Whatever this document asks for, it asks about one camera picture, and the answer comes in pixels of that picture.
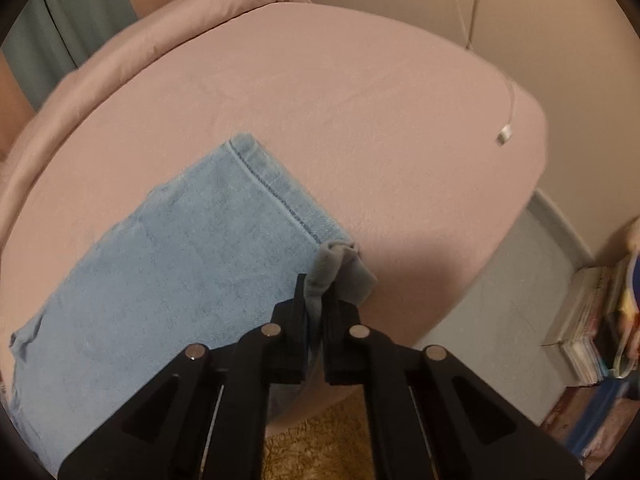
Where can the colourful magazine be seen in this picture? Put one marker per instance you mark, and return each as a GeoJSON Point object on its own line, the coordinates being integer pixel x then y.
{"type": "Point", "coordinates": [627, 310]}

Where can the pink duvet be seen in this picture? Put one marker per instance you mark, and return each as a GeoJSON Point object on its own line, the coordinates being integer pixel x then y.
{"type": "Point", "coordinates": [150, 25]}

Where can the yellow shaggy rug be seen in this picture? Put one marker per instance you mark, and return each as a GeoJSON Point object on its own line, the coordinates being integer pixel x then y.
{"type": "Point", "coordinates": [320, 440]}

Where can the grey-green curtain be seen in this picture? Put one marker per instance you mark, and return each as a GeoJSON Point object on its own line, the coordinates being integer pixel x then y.
{"type": "Point", "coordinates": [60, 20]}

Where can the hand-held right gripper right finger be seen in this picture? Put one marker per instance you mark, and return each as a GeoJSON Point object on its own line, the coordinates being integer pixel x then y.
{"type": "Point", "coordinates": [340, 342]}

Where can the stack of books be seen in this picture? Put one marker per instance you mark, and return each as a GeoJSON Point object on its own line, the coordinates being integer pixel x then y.
{"type": "Point", "coordinates": [582, 325]}

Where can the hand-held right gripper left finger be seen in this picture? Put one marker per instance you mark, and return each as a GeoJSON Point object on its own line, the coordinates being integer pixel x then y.
{"type": "Point", "coordinates": [292, 332]}

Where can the light blue denim pants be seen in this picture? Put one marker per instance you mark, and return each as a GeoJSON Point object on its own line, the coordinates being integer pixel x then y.
{"type": "Point", "coordinates": [175, 260]}

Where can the blue and red object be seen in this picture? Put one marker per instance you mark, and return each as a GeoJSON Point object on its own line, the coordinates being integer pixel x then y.
{"type": "Point", "coordinates": [595, 420]}

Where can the pink bed sheet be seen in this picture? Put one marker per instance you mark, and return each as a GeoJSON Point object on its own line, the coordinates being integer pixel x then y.
{"type": "Point", "coordinates": [350, 110]}

